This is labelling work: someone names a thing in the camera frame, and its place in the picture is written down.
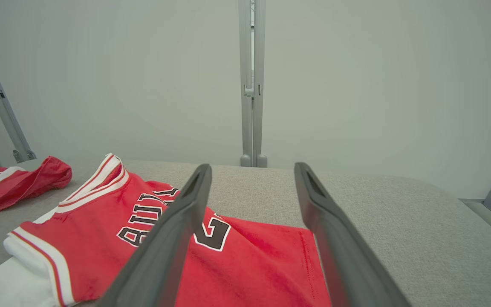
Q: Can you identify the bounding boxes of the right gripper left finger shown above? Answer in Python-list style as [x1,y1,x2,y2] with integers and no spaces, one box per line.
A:
[95,164,213,307]

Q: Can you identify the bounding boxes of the grey partition post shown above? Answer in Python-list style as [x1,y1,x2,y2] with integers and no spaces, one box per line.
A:
[238,0,254,168]
[253,0,269,168]

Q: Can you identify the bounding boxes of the red basketball jersey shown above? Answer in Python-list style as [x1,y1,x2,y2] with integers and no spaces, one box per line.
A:
[0,153,332,307]

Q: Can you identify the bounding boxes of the red shorts white stripes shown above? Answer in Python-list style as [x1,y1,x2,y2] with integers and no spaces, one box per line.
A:
[0,156,73,216]

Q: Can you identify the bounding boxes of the long grey metal brace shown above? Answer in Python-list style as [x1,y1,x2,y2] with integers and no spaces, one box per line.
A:
[0,19,37,165]

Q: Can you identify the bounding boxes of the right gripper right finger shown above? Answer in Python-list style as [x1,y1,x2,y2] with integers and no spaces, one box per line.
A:
[294,162,412,307]

